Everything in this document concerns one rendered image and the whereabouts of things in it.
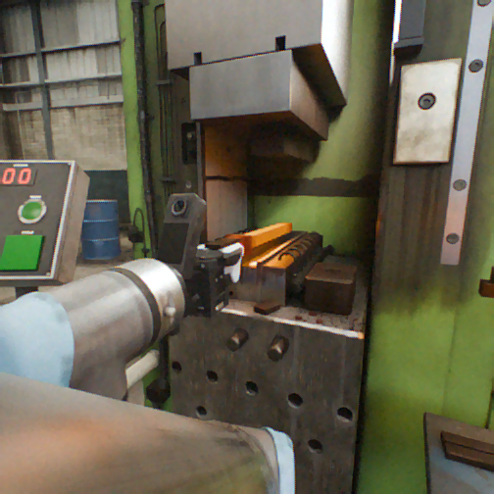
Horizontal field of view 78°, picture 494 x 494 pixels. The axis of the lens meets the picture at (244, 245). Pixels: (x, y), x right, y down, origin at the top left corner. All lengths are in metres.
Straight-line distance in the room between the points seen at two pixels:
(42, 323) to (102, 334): 0.04
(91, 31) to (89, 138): 2.36
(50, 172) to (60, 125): 8.43
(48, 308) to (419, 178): 0.62
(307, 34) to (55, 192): 0.60
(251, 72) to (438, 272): 0.52
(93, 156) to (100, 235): 3.73
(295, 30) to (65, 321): 0.53
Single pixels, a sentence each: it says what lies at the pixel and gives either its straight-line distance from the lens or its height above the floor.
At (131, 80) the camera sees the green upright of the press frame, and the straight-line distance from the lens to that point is 0.96.
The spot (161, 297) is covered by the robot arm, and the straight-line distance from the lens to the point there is 0.32.
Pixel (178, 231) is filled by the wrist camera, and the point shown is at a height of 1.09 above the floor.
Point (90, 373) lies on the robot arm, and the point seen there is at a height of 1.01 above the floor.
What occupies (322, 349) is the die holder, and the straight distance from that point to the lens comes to 0.56.
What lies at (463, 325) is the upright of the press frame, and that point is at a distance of 0.76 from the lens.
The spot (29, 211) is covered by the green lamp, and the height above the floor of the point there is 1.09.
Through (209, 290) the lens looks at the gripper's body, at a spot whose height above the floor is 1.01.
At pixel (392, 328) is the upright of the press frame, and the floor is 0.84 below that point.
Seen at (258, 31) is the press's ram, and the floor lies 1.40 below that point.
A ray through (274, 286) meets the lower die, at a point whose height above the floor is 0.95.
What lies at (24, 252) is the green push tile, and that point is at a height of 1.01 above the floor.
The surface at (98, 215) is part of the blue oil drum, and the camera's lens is 5.12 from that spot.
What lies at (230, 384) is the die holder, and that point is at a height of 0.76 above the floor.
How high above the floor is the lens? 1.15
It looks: 11 degrees down
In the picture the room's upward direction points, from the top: straight up
